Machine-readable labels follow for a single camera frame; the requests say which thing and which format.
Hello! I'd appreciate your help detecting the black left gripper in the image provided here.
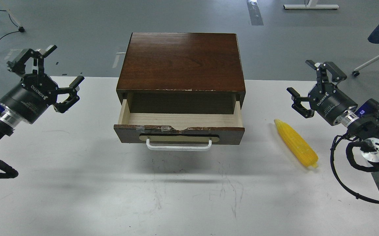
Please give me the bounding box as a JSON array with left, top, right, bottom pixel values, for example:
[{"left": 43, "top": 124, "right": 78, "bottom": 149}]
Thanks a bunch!
[{"left": 0, "top": 45, "right": 85, "bottom": 125}]

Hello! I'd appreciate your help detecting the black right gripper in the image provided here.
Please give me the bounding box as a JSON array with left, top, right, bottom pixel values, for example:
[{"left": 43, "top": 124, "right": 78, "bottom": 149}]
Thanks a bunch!
[{"left": 286, "top": 60, "right": 358, "bottom": 126}]

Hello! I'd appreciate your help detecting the yellow corn cob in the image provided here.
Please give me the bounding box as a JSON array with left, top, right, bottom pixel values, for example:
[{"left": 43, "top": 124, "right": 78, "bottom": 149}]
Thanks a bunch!
[{"left": 274, "top": 119, "right": 318, "bottom": 168}]

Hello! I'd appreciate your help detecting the wooden drawer with white handle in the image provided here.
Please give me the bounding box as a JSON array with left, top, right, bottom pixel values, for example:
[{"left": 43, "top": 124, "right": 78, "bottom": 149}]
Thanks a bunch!
[{"left": 114, "top": 100, "right": 245, "bottom": 151}]

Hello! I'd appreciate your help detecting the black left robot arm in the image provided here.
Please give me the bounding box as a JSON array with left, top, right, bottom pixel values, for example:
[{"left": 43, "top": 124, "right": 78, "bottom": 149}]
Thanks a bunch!
[{"left": 0, "top": 45, "right": 84, "bottom": 178}]

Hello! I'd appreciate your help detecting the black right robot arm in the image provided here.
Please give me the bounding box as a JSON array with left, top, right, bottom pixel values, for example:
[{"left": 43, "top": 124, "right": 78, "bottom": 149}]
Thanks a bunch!
[{"left": 287, "top": 60, "right": 379, "bottom": 172}]

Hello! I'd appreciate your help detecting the white stand leg with caster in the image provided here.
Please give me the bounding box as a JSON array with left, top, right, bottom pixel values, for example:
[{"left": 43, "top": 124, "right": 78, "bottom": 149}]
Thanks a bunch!
[{"left": 0, "top": 0, "right": 25, "bottom": 33}]

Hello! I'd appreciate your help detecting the white table leg base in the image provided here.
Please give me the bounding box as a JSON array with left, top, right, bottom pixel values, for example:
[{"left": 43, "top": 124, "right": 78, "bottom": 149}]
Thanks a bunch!
[{"left": 283, "top": 0, "right": 340, "bottom": 10}]

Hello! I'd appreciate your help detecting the dark wooden cabinet box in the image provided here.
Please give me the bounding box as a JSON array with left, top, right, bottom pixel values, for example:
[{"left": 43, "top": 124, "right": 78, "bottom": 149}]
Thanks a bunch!
[{"left": 116, "top": 32, "right": 246, "bottom": 105}]

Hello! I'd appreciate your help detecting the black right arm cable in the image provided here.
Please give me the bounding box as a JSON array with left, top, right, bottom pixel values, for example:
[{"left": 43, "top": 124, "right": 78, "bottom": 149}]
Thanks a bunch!
[{"left": 330, "top": 134, "right": 379, "bottom": 207}]

